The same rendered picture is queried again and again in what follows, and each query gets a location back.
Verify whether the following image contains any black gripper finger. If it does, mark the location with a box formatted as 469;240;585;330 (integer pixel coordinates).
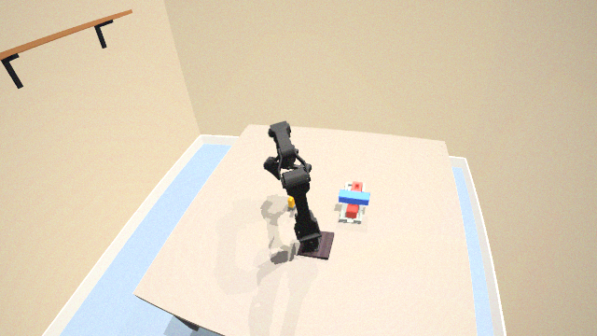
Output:
267;167;280;181

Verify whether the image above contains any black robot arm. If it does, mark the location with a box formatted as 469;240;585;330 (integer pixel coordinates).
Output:
268;121;322;252

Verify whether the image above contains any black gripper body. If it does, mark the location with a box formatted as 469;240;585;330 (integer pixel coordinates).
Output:
263;154;312;172

